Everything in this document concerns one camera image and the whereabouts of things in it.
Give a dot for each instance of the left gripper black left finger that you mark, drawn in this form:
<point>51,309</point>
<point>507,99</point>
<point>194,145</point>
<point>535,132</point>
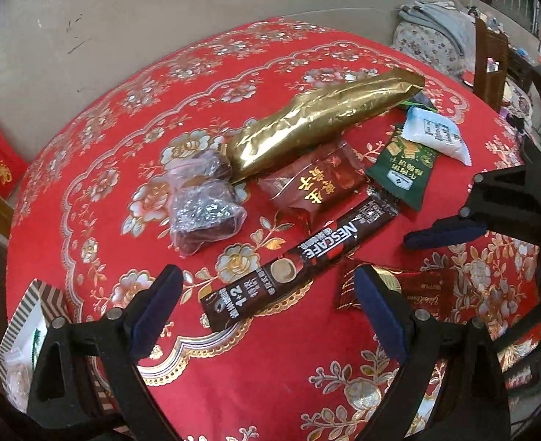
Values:
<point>86,384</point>

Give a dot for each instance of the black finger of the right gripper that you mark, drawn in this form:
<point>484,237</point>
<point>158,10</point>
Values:
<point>508,201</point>
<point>445,232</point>

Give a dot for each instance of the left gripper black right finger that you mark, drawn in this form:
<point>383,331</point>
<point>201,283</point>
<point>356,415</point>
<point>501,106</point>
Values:
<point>472,403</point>

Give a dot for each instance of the clear zip bag of nuts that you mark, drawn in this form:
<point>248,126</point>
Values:
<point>18,378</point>

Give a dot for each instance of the red gold chocolate wrapper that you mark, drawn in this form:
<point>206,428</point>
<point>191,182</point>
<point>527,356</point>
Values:
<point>430,290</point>

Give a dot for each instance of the dark green cracker packet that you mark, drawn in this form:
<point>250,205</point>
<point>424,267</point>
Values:
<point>403,168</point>

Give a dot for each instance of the striped white storage box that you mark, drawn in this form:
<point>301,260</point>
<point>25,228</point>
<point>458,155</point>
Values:
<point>29,324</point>

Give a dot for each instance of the white blue snack packet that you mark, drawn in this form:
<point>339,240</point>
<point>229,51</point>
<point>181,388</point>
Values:
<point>436,132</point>

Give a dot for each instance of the dark red snack packet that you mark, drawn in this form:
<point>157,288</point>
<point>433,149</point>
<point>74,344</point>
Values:
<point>315,182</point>

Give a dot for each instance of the brown wooden chair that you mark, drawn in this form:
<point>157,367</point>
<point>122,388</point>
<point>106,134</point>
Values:
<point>492,52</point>

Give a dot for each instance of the gold foil snack bag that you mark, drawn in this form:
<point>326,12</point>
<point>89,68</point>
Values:
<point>316,117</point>

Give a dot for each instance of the brown Nescafe coffee stick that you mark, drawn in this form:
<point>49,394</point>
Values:
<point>278,278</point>

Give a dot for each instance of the floral grey bedding pile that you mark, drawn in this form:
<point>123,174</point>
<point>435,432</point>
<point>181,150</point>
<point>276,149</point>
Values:
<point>437,33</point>

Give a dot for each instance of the red floral tablecloth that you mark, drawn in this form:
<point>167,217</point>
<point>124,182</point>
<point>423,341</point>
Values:
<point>92,220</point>

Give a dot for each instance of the clear bag of red dates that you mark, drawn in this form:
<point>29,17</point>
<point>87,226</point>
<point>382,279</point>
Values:
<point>204,207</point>

